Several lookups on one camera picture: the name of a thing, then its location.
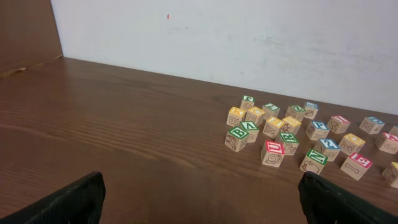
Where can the yellow O block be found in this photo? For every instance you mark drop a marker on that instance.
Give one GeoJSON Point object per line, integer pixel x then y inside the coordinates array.
{"type": "Point", "coordinates": [350, 143]}

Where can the blue P block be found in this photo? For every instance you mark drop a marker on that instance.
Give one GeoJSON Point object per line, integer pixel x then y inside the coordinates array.
{"type": "Point", "coordinates": [317, 130]}

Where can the red I block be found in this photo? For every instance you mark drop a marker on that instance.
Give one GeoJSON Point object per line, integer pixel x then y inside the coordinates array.
{"type": "Point", "coordinates": [338, 124]}

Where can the red A block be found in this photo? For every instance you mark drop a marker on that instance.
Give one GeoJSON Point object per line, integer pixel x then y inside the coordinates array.
{"type": "Point", "coordinates": [387, 143]}

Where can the red U block left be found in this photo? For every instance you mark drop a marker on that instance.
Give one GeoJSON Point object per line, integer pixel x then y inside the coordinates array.
{"type": "Point", "coordinates": [272, 153]}

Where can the green Z block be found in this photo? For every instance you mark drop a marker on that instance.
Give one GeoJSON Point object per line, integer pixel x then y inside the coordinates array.
{"type": "Point", "coordinates": [296, 112]}

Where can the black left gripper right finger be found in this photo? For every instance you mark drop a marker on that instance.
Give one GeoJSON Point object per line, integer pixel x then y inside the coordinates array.
{"type": "Point", "coordinates": [324, 202]}

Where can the green B block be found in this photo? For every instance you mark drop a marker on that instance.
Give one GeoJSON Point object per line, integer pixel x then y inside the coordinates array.
{"type": "Point", "coordinates": [236, 138]}

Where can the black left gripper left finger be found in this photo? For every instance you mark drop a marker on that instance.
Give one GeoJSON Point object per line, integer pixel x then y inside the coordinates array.
{"type": "Point", "coordinates": [79, 202]}

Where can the yellow S block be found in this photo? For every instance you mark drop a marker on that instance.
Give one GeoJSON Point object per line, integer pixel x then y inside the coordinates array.
{"type": "Point", "coordinates": [272, 127]}

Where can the yellow block lower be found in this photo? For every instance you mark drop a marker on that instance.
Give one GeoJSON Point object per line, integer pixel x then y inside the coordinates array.
{"type": "Point", "coordinates": [391, 175]}

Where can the yellow K block left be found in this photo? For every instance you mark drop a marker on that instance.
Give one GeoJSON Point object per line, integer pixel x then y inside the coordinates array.
{"type": "Point", "coordinates": [235, 115]}

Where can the blue L block top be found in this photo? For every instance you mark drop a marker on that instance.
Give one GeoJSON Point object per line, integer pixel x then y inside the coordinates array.
{"type": "Point", "coordinates": [311, 110]}

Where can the yellow block plain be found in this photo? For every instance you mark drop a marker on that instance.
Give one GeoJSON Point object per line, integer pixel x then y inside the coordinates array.
{"type": "Point", "coordinates": [291, 125]}

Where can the green N block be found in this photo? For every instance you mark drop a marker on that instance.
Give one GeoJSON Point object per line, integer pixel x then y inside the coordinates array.
{"type": "Point", "coordinates": [313, 161]}

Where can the green 7 block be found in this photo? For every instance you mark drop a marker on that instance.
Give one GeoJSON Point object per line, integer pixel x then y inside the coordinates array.
{"type": "Point", "coordinates": [270, 110]}

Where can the green A block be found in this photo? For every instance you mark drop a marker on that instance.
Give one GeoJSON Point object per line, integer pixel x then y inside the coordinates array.
{"type": "Point", "coordinates": [251, 128]}

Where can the blue 2 block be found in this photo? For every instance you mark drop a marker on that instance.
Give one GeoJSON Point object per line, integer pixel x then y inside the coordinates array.
{"type": "Point", "coordinates": [327, 147]}

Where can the yellow C block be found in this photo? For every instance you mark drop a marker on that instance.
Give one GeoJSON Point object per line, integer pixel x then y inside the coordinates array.
{"type": "Point", "coordinates": [255, 114]}

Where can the green T block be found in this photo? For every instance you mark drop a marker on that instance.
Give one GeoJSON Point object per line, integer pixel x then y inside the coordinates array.
{"type": "Point", "coordinates": [247, 102]}

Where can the red E block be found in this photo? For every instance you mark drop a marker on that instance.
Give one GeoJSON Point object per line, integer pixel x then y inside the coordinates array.
{"type": "Point", "coordinates": [356, 165]}

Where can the green R block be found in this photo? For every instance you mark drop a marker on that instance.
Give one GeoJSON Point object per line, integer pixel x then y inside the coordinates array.
{"type": "Point", "coordinates": [289, 142]}

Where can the blue D block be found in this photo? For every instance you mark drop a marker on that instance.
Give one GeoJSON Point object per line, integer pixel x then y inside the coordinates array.
{"type": "Point", "coordinates": [371, 125]}

